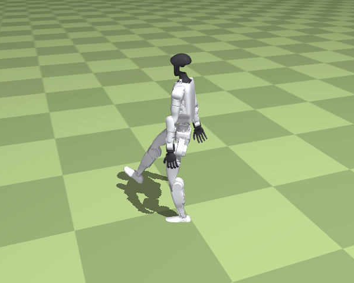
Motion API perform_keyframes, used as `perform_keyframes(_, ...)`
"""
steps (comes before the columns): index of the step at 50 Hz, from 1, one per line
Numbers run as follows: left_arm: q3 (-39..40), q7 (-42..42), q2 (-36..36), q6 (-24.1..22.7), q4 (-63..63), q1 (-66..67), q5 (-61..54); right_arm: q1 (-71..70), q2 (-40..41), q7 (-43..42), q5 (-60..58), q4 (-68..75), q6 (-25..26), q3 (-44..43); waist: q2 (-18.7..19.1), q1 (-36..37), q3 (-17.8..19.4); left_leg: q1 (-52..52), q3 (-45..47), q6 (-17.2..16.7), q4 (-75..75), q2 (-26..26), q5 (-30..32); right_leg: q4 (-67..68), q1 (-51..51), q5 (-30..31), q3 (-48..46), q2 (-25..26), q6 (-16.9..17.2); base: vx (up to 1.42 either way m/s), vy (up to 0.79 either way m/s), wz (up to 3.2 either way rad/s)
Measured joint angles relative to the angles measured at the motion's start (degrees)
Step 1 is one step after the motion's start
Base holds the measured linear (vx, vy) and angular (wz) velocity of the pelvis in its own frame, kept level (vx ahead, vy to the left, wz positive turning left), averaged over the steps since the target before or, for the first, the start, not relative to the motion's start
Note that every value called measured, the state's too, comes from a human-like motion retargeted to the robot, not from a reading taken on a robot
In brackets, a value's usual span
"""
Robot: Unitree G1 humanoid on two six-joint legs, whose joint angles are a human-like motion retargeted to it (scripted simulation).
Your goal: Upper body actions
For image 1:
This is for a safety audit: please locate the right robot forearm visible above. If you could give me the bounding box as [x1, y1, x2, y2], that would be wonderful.
[193, 104, 200, 127]

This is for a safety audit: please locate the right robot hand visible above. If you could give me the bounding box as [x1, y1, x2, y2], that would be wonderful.
[193, 121, 207, 143]

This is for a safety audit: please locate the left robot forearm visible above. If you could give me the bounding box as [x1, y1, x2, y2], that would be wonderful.
[165, 117, 176, 150]

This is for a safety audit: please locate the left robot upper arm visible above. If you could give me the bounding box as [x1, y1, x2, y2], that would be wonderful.
[165, 86, 185, 124]

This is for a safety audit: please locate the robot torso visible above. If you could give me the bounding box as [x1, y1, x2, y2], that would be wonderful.
[172, 78, 195, 145]

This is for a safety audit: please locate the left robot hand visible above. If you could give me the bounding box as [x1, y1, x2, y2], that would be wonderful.
[163, 144, 179, 169]

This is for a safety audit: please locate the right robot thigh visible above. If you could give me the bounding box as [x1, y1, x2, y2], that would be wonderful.
[149, 123, 178, 158]

